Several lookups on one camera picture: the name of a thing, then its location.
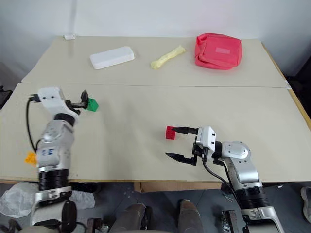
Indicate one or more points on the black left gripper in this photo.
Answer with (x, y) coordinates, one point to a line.
(75, 111)

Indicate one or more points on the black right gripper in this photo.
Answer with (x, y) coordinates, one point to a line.
(195, 149)

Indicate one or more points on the green cube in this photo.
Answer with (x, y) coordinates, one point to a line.
(93, 104)

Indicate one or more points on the red cube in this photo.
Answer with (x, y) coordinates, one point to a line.
(170, 133)

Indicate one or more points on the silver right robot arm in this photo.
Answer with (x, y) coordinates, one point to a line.
(243, 165)

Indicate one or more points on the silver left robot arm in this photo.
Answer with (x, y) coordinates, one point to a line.
(54, 145)

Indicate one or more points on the white rectangular plastic box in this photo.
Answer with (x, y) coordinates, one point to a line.
(111, 57)

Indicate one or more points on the small white block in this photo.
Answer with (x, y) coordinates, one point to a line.
(69, 36)

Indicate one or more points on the dark rounded shape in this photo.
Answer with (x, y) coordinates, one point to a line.
(191, 216)
(132, 218)

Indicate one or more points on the yellow cube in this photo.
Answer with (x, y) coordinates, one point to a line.
(30, 158)

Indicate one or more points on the white crumpled plastic sheet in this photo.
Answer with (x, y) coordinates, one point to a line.
(82, 197)

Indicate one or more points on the red fabric pouch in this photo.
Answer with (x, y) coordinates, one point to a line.
(218, 52)

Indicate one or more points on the black oval knob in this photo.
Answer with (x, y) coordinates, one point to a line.
(69, 214)

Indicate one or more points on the white plastic bag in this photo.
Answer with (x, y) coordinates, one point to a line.
(15, 199)

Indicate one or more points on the grey shoe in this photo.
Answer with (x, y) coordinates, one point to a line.
(306, 201)

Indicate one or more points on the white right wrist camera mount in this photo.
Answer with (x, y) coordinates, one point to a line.
(206, 138)

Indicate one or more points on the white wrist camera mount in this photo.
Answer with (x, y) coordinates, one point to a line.
(51, 99)
(206, 138)

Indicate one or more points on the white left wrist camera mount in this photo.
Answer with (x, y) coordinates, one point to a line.
(51, 99)

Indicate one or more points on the black metal bracket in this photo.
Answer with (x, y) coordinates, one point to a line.
(228, 221)

